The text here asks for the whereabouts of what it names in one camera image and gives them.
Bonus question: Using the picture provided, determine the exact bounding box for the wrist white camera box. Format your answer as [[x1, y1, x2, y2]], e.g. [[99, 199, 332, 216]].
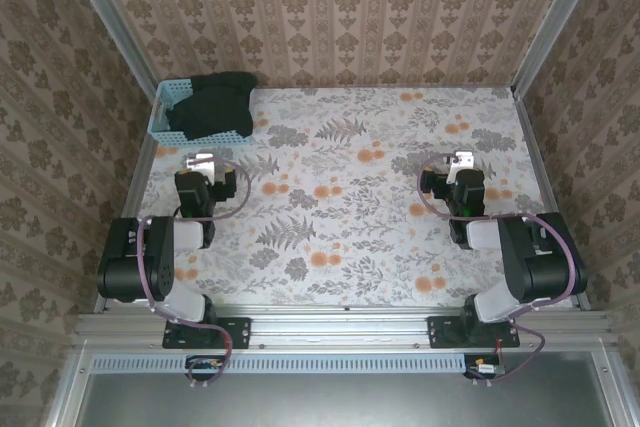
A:
[[185, 152, 217, 182], [446, 150, 475, 184]]

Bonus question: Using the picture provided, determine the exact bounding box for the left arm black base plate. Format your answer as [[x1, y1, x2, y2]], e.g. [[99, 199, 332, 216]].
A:
[[162, 315, 252, 351]]

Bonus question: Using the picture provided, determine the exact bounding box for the floral table cover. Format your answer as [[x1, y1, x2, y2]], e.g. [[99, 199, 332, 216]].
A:
[[114, 86, 574, 308]]

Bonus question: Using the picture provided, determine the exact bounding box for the aluminium frame post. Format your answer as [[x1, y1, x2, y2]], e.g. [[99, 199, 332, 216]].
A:
[[509, 0, 610, 98], [55, 0, 160, 98]]

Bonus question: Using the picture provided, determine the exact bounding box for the blue plastic basket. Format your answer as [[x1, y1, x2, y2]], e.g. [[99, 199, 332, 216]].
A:
[[148, 77, 256, 149]]

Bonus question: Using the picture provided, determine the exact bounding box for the slotted grey cable duct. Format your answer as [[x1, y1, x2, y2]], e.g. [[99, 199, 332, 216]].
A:
[[91, 352, 469, 375]]

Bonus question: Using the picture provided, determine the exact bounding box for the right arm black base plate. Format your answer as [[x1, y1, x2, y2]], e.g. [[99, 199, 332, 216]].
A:
[[427, 315, 521, 350]]

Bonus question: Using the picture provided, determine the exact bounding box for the black t-shirt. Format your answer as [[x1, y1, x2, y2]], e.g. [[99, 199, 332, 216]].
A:
[[166, 70, 259, 141]]

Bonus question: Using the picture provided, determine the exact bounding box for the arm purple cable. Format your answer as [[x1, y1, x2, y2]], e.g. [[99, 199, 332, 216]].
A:
[[417, 154, 576, 388], [135, 156, 252, 389]]

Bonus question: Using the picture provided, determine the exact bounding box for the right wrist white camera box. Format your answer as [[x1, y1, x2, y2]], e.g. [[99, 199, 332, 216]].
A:
[[446, 150, 475, 184]]

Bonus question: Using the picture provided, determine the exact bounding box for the aluminium side rail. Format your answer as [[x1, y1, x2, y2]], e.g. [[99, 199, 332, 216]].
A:
[[92, 96, 161, 313], [513, 91, 592, 312]]

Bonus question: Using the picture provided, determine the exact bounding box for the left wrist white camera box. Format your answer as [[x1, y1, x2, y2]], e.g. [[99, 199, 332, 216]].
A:
[[185, 152, 217, 182]]

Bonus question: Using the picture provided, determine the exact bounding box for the small electronics board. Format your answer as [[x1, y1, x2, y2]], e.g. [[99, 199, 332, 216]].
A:
[[185, 354, 229, 382], [464, 354, 507, 381]]

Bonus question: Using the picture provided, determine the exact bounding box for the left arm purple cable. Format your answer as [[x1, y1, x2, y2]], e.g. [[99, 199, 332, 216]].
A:
[[135, 156, 252, 389]]

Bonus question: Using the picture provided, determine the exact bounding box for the aluminium mounting rail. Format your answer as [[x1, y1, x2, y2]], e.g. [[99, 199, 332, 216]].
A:
[[73, 305, 620, 349]]

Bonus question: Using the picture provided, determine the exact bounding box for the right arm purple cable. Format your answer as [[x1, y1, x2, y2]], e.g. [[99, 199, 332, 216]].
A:
[[417, 154, 576, 388]]

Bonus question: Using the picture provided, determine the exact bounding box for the grey metal panel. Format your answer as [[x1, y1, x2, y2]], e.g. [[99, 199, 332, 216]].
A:
[[47, 349, 640, 427]]

